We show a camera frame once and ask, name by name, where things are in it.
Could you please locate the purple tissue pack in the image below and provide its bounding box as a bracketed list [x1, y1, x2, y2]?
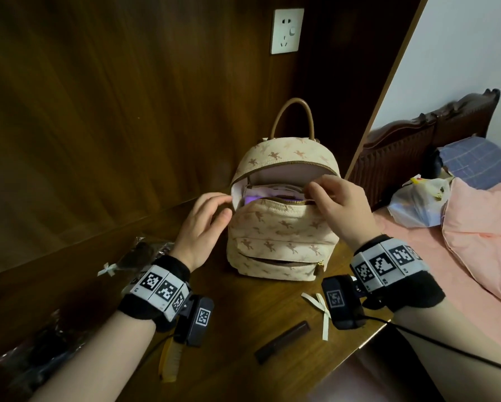
[243, 184, 314, 205]

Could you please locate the person's left hand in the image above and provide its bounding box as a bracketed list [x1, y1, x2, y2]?
[168, 192, 234, 272]

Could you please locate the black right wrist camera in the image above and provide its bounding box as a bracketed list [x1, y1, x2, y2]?
[320, 275, 368, 331]

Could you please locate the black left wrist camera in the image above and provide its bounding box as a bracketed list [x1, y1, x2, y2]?
[173, 295, 216, 348]

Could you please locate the clear bag with dark contents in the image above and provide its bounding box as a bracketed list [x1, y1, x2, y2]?
[116, 236, 176, 272]

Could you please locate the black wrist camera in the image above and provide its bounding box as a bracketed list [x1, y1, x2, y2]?
[320, 275, 368, 331]
[173, 295, 216, 348]

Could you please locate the black stick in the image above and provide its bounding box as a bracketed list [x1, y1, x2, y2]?
[254, 320, 312, 365]

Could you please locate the white wall socket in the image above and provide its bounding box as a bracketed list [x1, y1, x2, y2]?
[270, 8, 306, 55]

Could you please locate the left marker wristband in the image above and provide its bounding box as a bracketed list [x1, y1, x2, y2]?
[117, 254, 192, 333]

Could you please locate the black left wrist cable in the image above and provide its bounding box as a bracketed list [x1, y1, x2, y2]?
[139, 332, 176, 369]

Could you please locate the pink quilt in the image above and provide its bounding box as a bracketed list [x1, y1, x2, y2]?
[441, 176, 501, 309]

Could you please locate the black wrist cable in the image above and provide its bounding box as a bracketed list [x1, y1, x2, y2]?
[365, 315, 501, 377]
[139, 332, 176, 369]

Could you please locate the person's right hand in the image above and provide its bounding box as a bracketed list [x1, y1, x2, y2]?
[305, 174, 382, 252]

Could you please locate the large white ribbon cross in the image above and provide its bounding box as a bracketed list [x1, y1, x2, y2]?
[300, 291, 332, 342]

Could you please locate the marker wristband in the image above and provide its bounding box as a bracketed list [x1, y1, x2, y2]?
[350, 234, 447, 313]
[117, 254, 192, 333]

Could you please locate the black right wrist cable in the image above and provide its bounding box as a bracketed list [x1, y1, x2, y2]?
[365, 315, 501, 377]

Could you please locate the white plastic bag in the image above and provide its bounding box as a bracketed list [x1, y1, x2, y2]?
[386, 174, 454, 229]

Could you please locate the person's left forearm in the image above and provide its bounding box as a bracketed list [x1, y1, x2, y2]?
[28, 309, 157, 402]

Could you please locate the dark wooden bed headboard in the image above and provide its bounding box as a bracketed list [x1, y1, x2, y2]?
[347, 88, 501, 212]

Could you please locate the right marker wristband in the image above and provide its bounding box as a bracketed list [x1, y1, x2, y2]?
[350, 234, 447, 313]

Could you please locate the blue plaid pillow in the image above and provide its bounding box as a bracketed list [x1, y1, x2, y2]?
[437, 136, 501, 190]

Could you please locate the beige horse-print backpack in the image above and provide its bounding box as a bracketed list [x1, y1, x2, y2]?
[226, 97, 342, 283]

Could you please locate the person's right forearm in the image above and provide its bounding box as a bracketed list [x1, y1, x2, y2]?
[392, 299, 501, 402]

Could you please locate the wooden comb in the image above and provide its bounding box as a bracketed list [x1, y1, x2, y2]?
[158, 335, 184, 384]

